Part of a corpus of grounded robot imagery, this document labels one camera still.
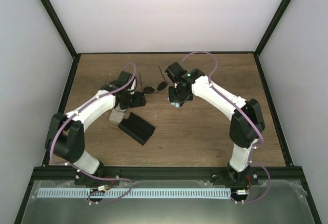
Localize round black sunglasses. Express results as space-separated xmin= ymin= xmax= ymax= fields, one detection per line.
xmin=139 ymin=66 xmax=168 ymax=95

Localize grey glasses case green lining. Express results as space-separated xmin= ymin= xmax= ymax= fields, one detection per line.
xmin=109 ymin=106 xmax=127 ymax=125

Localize black geometric glasses case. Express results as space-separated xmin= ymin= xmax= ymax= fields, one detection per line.
xmin=118 ymin=112 xmax=155 ymax=146

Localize light blue cloth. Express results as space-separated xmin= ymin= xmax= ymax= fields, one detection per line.
xmin=171 ymin=103 xmax=180 ymax=108

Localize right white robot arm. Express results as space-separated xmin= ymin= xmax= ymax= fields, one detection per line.
xmin=165 ymin=62 xmax=265 ymax=185

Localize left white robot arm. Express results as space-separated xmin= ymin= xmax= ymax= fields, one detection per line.
xmin=45 ymin=71 xmax=146 ymax=185

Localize grey metal front plate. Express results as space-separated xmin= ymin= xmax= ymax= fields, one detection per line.
xmin=23 ymin=180 xmax=314 ymax=223

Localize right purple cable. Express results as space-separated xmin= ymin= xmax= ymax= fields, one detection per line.
xmin=180 ymin=51 xmax=272 ymax=204

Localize purple cable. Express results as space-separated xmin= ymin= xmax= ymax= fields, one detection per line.
xmin=49 ymin=62 xmax=137 ymax=206
xmin=180 ymin=51 xmax=272 ymax=204

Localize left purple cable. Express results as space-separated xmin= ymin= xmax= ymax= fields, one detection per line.
xmin=49 ymin=62 xmax=137 ymax=206

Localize white slotted cable duct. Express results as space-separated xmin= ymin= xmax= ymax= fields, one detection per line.
xmin=36 ymin=188 xmax=231 ymax=199

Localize black aluminium frame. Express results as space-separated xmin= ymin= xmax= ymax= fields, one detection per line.
xmin=15 ymin=0 xmax=321 ymax=223

